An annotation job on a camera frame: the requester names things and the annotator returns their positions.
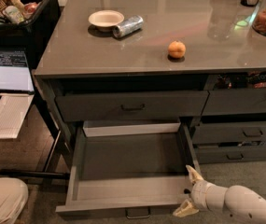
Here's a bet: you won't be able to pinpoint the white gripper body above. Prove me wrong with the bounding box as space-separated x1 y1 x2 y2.
190 180 220 211

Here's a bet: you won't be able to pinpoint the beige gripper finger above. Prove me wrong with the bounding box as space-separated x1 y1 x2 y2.
173 199 199 217
186 165 203 184

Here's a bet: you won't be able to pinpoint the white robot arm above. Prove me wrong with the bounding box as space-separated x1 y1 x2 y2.
173 165 266 224

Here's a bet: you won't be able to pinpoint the snack bags in drawer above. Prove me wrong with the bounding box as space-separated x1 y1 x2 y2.
214 72 266 90

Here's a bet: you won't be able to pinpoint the orange fruit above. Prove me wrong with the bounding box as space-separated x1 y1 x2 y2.
168 41 186 59

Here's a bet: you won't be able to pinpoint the black metal stand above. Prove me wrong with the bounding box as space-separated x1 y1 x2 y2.
0 91 72 180

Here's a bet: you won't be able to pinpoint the silver blue drink can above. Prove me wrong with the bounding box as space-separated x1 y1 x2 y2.
113 15 144 38

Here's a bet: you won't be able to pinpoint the white paper bowl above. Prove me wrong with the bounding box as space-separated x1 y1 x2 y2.
88 10 124 32

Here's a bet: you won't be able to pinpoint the beige trouser knee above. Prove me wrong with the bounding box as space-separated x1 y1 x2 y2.
0 177 29 224

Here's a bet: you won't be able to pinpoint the white paper sheet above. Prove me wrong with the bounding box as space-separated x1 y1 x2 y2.
0 93 34 139

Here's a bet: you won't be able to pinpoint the open laptop computer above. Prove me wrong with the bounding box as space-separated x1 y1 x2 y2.
0 50 35 97

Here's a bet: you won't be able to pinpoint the black bin with snacks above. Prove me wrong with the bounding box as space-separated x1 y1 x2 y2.
0 0 62 70

